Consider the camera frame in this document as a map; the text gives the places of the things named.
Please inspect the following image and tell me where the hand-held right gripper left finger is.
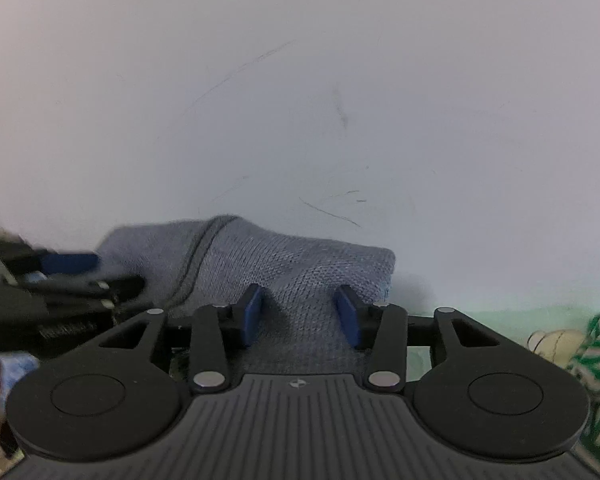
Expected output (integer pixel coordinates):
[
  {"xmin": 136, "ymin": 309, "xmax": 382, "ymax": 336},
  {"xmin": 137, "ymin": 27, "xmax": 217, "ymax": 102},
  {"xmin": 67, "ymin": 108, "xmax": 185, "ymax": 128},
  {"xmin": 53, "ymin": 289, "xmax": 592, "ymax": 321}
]
[{"xmin": 97, "ymin": 284, "xmax": 266, "ymax": 394}]

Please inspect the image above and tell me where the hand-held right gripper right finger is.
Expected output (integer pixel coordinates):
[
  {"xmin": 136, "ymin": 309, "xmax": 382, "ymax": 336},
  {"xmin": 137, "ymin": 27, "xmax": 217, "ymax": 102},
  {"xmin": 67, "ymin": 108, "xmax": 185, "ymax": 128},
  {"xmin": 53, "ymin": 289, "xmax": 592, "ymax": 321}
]
[{"xmin": 334, "ymin": 285, "xmax": 503, "ymax": 394}]

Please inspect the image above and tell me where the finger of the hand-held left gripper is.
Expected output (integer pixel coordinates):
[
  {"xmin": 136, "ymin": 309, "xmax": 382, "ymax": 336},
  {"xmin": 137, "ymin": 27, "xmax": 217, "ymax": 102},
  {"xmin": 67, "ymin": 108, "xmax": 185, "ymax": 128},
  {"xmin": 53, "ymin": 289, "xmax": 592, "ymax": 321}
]
[
  {"xmin": 20, "ymin": 275, "xmax": 148, "ymax": 307},
  {"xmin": 10, "ymin": 251, "xmax": 101, "ymax": 277}
]

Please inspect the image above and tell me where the grey knit sweater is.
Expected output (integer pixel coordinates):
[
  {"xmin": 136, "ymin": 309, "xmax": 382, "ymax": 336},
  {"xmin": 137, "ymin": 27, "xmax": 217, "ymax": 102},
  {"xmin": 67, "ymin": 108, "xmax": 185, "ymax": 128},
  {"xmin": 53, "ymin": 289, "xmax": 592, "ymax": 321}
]
[{"xmin": 96, "ymin": 215, "xmax": 397, "ymax": 377}]

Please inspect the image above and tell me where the printed bed blanket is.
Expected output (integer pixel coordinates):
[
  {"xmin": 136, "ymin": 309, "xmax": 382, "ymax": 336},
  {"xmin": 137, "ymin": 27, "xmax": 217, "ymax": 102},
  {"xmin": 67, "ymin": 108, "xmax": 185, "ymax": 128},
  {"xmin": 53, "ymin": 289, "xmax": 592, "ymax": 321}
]
[{"xmin": 405, "ymin": 305, "xmax": 600, "ymax": 401}]

